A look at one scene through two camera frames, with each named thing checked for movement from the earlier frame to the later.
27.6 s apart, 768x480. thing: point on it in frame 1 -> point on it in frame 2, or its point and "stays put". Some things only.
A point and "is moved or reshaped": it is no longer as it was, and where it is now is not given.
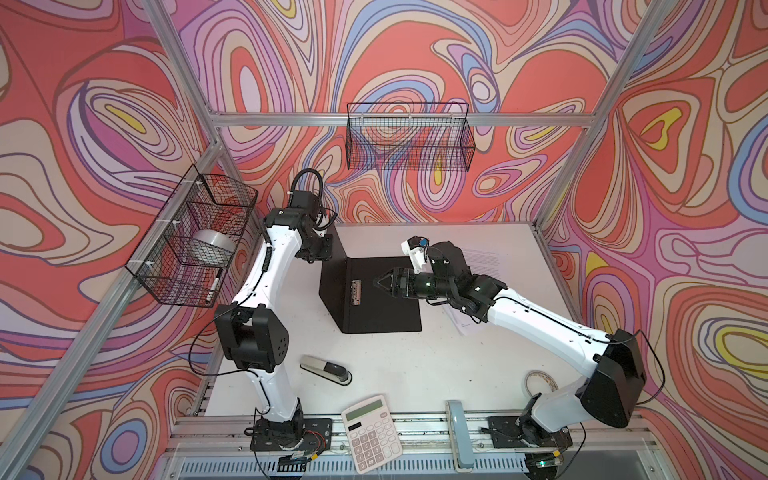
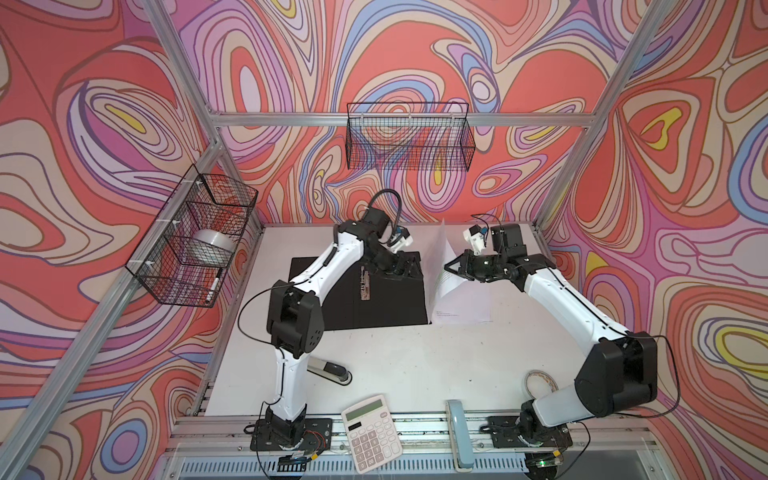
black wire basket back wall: (413, 136) stays put
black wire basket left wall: (199, 233) stays put
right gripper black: (398, 275) -> (465, 271)
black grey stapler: (326, 370) stays put
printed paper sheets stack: (481, 261) is moved or reshaped
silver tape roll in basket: (210, 248) stays put
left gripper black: (325, 254) -> (395, 269)
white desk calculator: (371, 434) stays put
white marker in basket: (213, 290) stays put
